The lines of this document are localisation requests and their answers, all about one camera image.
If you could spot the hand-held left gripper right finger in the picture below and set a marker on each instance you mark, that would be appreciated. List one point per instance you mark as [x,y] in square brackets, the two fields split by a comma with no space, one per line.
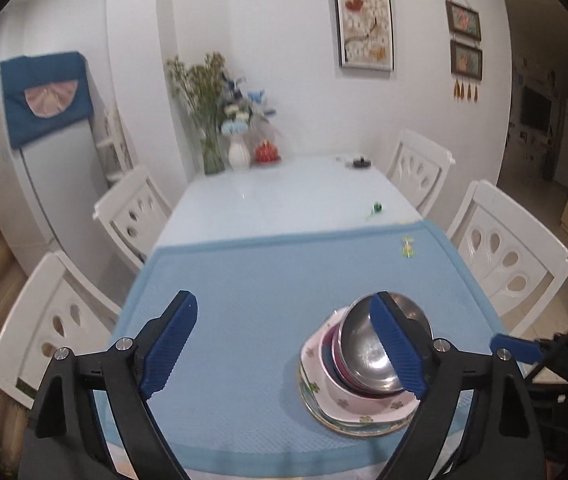
[399,350]

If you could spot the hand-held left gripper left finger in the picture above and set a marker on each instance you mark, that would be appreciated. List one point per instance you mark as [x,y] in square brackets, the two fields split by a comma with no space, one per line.
[168,350]

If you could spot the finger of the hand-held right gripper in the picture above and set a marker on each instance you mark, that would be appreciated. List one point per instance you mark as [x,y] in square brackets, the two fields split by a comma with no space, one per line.
[511,347]

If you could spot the stainless steel bowl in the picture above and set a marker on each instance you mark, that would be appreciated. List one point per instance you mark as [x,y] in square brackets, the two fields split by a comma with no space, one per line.
[369,355]

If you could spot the pink steel bowl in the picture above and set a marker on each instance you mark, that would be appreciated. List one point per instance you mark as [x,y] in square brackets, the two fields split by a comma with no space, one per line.
[336,360]

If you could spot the octagonal floral plate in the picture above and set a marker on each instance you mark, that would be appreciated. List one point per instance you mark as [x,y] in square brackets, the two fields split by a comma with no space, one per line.
[349,402]
[311,385]

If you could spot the round leaf-print plate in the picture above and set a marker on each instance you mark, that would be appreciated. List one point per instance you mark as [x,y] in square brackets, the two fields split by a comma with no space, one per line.
[344,427]

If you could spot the small yellow-green trinket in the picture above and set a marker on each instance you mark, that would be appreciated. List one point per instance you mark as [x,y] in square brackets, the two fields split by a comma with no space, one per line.
[408,247]

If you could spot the white dining chair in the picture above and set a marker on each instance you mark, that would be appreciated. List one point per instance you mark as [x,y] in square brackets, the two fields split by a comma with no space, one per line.
[128,210]
[38,320]
[504,240]
[419,160]

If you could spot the light blue table mat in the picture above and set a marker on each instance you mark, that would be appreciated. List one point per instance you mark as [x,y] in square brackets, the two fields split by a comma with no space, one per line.
[264,285]

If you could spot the small green trinket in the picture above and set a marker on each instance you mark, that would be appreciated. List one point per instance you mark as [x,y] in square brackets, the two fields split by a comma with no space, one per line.
[377,206]

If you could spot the small dark dish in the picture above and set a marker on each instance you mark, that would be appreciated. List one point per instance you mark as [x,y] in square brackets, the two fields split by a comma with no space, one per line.
[359,162]

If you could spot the glass vase with dried flowers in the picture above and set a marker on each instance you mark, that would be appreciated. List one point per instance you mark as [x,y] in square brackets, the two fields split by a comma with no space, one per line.
[212,157]

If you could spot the white shelf rack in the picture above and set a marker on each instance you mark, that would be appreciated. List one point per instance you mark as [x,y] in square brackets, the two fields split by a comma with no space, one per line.
[113,160]

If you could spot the grey refrigerator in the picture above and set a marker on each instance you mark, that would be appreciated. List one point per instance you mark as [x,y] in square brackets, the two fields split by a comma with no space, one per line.
[53,185]

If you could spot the white vase with blue flowers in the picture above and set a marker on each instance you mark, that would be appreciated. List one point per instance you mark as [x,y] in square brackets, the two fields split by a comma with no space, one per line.
[239,155]

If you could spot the red lidded teacup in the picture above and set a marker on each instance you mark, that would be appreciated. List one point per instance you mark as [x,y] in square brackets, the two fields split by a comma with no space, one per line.
[266,152]

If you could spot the blue fridge cover cloth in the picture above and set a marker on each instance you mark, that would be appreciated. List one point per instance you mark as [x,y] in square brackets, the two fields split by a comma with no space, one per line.
[48,125]

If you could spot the wall television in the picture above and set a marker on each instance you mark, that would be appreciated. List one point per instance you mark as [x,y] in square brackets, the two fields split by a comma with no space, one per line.
[536,110]

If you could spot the hanging double picture frame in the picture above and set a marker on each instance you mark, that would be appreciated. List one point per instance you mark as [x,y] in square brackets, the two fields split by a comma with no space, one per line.
[464,20]

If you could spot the long framed wall picture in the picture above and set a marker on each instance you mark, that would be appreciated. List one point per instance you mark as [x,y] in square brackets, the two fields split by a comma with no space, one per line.
[364,10]

